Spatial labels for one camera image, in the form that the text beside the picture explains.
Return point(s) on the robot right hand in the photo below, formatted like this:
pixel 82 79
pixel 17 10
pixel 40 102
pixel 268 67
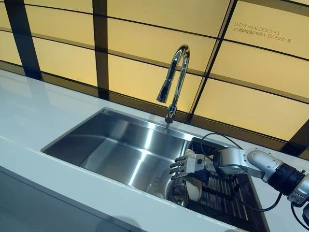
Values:
pixel 193 164

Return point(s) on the cream plate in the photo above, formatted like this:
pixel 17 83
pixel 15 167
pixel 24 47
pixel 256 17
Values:
pixel 194 191

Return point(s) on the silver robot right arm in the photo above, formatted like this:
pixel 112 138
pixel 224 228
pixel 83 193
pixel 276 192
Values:
pixel 241 162

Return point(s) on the steel sink drain strainer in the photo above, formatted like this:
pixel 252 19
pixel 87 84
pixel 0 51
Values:
pixel 179 193

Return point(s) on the black sink drying rack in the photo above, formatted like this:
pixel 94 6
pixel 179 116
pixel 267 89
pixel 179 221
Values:
pixel 224 193

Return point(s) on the stainless steel sink basin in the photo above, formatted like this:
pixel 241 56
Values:
pixel 116 149

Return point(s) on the chrome gooseneck kitchen faucet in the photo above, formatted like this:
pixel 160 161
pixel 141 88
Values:
pixel 179 72

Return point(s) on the white cabinet door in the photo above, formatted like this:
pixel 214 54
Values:
pixel 72 217
pixel 12 193

